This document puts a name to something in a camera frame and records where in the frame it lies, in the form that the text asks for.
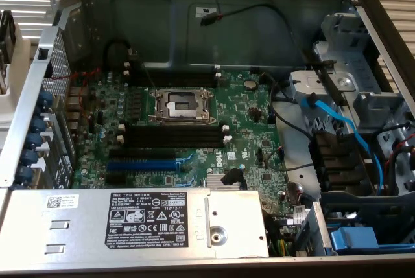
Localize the black RAM slot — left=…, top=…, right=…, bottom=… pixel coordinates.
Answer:
left=124, top=128, right=226, bottom=137
left=117, top=123, right=228, bottom=132
left=115, top=134, right=231, bottom=143
left=129, top=65, right=217, bottom=73
left=129, top=75, right=222, bottom=84
left=124, top=70, right=217, bottom=78
left=129, top=80, right=217, bottom=89
left=124, top=140, right=226, bottom=148

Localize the thin red wire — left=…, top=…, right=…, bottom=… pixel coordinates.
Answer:
left=51, top=66, right=102, bottom=122

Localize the long black expansion slot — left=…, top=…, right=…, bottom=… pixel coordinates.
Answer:
left=108, top=147, right=178, bottom=159

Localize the black angled plug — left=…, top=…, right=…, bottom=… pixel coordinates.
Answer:
left=219, top=167, right=246, bottom=187

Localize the green motherboard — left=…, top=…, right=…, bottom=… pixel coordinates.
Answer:
left=69, top=69, right=292, bottom=227

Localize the open PC case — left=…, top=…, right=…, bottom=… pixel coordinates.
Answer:
left=0, top=0, right=415, bottom=273

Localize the power supply wire bundle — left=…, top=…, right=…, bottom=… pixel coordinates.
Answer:
left=267, top=216, right=294, bottom=257

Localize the blue slot retainer clip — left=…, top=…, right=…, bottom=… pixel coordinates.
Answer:
left=37, top=91, right=54, bottom=110
left=21, top=148, right=39, bottom=165
left=16, top=165, right=35, bottom=182
left=25, top=132, right=45, bottom=149
left=30, top=116, right=48, bottom=133

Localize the short black expansion slot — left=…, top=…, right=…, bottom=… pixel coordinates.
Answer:
left=104, top=172, right=128, bottom=185

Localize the grey metal disk bay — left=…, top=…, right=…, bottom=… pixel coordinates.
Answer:
left=288, top=11, right=415, bottom=194

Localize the black graphics card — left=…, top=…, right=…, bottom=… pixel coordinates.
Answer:
left=0, top=10, right=16, bottom=65

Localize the silver chipset heatsink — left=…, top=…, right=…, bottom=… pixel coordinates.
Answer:
left=206, top=174, right=228, bottom=191

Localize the white parts rack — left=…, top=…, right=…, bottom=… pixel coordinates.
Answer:
left=0, top=27, right=33, bottom=133

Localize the dark disk bay frame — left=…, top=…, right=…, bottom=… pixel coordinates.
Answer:
left=319, top=190, right=415, bottom=256

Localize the black finned bracket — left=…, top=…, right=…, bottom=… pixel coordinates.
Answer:
left=309, top=130, right=359, bottom=192

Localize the metal CPU socket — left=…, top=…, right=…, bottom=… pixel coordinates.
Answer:
left=148, top=87, right=219, bottom=127

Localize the blue plastic disk caddy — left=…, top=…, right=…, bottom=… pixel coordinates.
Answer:
left=329, top=225, right=380, bottom=255

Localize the blue expansion slot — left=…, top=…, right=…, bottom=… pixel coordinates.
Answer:
left=106, top=158, right=178, bottom=172

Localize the metal port block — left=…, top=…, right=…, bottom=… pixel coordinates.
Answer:
left=64, top=85, right=84, bottom=136

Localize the black cable loop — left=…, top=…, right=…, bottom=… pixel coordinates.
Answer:
left=102, top=38, right=132, bottom=73

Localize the blue disk wire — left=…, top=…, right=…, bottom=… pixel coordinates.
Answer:
left=300, top=95, right=385, bottom=193

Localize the thin socket locking lever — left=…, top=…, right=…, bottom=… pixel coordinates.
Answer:
left=134, top=49, right=160, bottom=93

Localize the silver power supply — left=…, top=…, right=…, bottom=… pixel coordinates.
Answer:
left=0, top=188, right=270, bottom=259

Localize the black wire with connector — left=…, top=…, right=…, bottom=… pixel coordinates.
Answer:
left=199, top=0, right=225, bottom=27

